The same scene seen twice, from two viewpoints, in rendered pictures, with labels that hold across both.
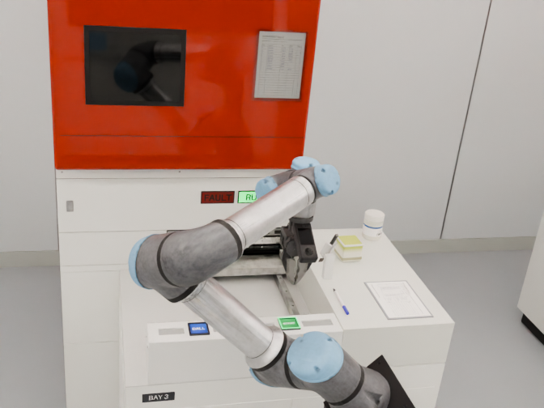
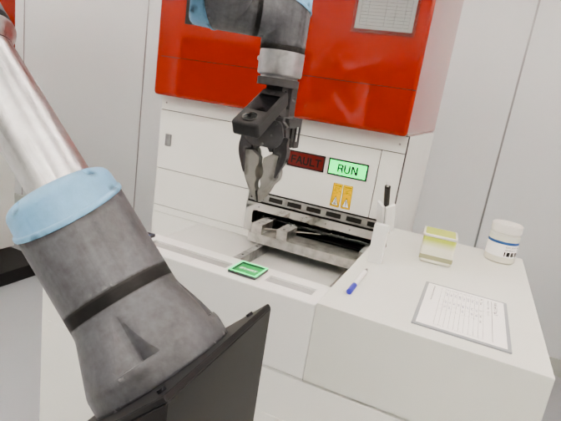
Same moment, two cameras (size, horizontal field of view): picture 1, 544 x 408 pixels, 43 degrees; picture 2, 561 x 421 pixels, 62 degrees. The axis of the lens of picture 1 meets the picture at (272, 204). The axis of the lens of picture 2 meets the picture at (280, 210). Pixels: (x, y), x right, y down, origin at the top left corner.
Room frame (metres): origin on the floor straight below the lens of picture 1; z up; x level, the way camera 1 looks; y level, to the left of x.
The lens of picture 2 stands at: (1.04, -0.59, 1.29)
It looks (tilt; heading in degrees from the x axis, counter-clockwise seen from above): 14 degrees down; 37
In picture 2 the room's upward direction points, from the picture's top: 9 degrees clockwise
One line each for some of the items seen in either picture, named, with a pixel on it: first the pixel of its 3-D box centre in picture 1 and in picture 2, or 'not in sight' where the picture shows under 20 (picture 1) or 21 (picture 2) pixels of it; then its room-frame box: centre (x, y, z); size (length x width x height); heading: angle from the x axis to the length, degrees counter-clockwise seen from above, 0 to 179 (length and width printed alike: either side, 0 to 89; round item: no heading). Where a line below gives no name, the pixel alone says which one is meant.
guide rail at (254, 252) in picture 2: not in sight; (234, 263); (1.90, 0.17, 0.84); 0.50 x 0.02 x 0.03; 15
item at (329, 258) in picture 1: (327, 257); (381, 230); (1.95, -0.19, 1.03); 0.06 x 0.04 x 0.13; 15
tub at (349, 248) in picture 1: (348, 248); (437, 246); (2.09, -0.28, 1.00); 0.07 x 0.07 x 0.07; 19
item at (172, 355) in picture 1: (244, 347); (187, 286); (1.63, 0.04, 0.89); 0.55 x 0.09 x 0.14; 105
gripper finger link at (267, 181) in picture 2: (299, 266); (273, 176); (1.68, -0.09, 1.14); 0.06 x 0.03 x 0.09; 15
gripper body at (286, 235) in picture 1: (297, 232); (275, 114); (1.68, -0.08, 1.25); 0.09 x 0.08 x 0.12; 15
